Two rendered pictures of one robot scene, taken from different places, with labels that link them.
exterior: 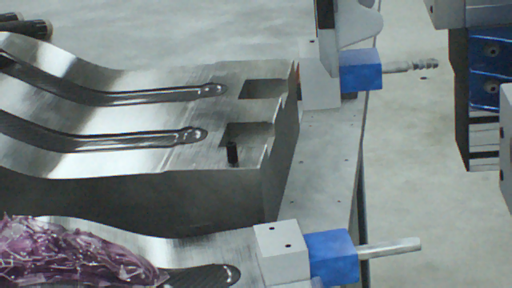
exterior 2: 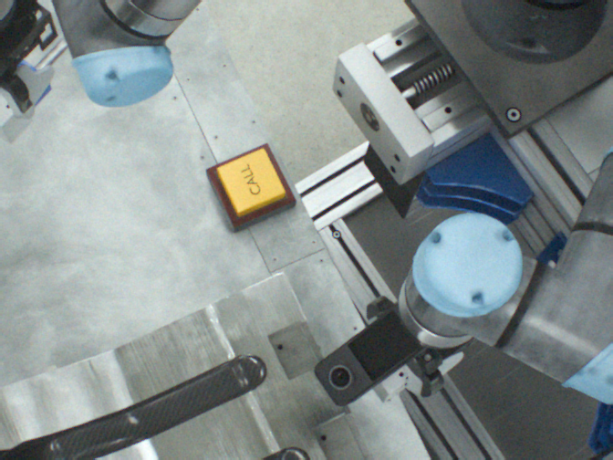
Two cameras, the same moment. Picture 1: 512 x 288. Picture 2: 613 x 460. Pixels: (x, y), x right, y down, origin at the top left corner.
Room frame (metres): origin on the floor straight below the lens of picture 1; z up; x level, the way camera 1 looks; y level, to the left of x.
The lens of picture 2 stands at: (0.82, 0.18, 2.14)
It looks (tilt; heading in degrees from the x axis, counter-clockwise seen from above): 73 degrees down; 313
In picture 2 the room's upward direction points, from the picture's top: 11 degrees clockwise
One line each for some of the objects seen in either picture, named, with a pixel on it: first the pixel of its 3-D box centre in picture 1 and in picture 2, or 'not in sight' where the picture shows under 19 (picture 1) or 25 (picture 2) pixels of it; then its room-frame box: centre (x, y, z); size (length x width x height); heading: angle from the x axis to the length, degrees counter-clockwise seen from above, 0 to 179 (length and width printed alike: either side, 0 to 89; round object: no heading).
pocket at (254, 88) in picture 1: (264, 104); (296, 352); (0.99, -0.02, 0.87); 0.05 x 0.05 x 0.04; 78
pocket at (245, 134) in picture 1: (248, 151); (340, 444); (0.88, 0.00, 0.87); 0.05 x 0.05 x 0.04; 78
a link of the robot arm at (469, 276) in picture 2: not in sight; (465, 277); (0.91, -0.10, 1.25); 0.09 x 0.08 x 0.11; 25
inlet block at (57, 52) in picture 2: not in sight; (30, 79); (1.39, 0.05, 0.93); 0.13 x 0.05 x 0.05; 104
